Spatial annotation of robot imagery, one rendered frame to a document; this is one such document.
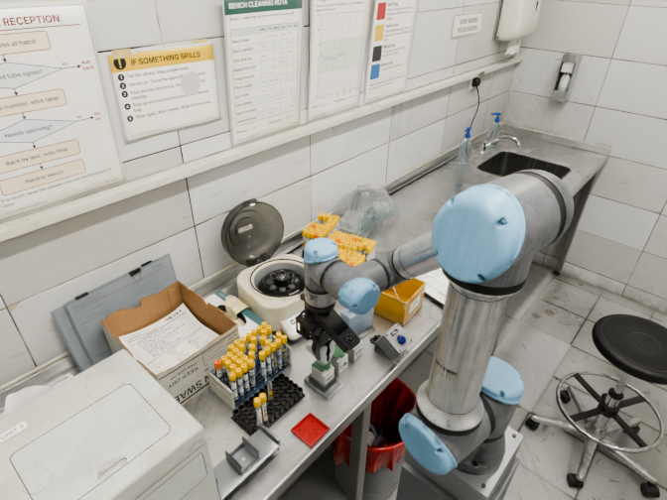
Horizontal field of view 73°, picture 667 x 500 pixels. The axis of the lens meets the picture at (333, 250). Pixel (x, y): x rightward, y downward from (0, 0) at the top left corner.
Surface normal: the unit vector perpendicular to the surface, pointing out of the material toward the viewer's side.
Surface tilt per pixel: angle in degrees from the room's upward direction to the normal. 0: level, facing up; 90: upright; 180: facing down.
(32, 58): 92
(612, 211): 90
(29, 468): 0
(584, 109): 90
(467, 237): 80
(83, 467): 0
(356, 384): 0
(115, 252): 90
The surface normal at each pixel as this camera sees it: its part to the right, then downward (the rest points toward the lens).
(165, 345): 0.01, -0.84
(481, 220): -0.77, 0.19
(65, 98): 0.75, 0.42
